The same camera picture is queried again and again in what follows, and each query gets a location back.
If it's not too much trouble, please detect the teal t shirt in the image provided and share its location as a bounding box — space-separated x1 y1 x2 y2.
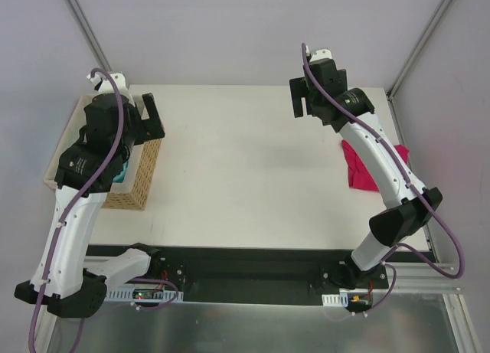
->
113 161 129 183

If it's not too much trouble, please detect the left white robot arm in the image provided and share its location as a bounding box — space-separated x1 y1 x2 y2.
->
15 93 165 319

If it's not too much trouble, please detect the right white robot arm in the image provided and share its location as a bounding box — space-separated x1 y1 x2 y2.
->
289 57 443 289

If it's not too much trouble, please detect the wicker laundry basket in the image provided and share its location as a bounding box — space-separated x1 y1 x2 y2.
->
43 94 162 211

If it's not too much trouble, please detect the folded pink t shirt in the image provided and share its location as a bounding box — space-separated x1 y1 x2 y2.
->
341 139 400 192

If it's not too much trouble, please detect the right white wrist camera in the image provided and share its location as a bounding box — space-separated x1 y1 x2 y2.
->
306 48 332 64

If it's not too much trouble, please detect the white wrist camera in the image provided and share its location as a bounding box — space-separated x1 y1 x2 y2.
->
87 71 132 100
306 48 332 64

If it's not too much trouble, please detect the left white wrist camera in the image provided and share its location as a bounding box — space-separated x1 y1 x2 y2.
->
87 71 132 100

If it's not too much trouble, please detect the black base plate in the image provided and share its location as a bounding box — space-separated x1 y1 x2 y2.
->
86 245 390 304

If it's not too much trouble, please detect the left slotted cable duct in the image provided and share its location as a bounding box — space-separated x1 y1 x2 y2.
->
104 286 184 303

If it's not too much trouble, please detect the slotted cable duct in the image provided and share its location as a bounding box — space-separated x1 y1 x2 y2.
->
104 286 184 303
322 292 349 308

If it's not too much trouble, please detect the aluminium rail frame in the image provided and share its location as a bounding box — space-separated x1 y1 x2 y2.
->
389 262 463 294

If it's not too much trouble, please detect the right slotted cable duct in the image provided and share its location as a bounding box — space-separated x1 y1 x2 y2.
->
322 292 349 308

